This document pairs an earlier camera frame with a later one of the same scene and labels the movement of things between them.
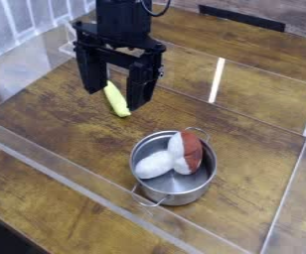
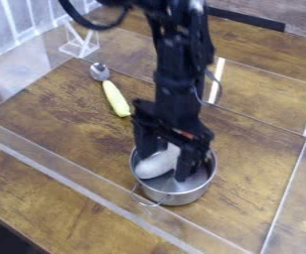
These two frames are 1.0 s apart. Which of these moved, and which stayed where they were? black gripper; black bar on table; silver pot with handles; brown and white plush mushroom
Moved: black gripper
Stayed: black bar on table; silver pot with handles; brown and white plush mushroom
